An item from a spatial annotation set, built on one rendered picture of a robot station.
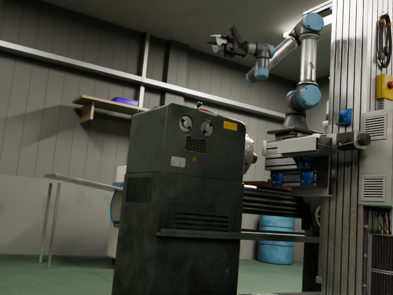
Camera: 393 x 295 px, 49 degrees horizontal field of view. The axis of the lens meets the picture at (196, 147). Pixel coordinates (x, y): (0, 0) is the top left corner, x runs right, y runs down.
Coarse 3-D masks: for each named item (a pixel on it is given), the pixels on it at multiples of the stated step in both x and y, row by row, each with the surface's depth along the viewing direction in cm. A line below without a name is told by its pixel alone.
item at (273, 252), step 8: (264, 216) 651; (272, 216) 642; (264, 224) 648; (272, 224) 640; (280, 224) 637; (288, 224) 640; (264, 248) 640; (272, 248) 634; (280, 248) 632; (288, 248) 636; (264, 256) 638; (272, 256) 632; (280, 256) 630; (288, 256) 635; (280, 264) 630; (288, 264) 634
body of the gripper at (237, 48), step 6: (228, 42) 229; (234, 42) 228; (246, 42) 230; (228, 48) 226; (234, 48) 227; (240, 48) 231; (246, 48) 229; (228, 54) 231; (234, 54) 230; (240, 54) 231
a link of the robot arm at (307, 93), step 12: (312, 12) 237; (300, 24) 241; (312, 24) 234; (324, 24) 236; (300, 36) 239; (312, 36) 235; (312, 48) 235; (312, 60) 234; (300, 72) 237; (312, 72) 233; (300, 84) 233; (312, 84) 231; (300, 96) 230; (312, 96) 229; (300, 108) 236
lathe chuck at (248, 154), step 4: (248, 140) 289; (248, 144) 287; (252, 144) 290; (248, 148) 286; (252, 148) 288; (244, 152) 283; (248, 152) 285; (252, 152) 287; (244, 156) 284; (248, 156) 285; (252, 156) 287; (244, 160) 284; (248, 160) 286; (248, 164) 287; (244, 168) 287; (248, 168) 289; (244, 172) 291
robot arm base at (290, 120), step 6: (288, 114) 244; (294, 114) 242; (300, 114) 242; (288, 120) 243; (294, 120) 241; (300, 120) 241; (282, 126) 245; (288, 126) 241; (300, 126) 239; (306, 126) 242
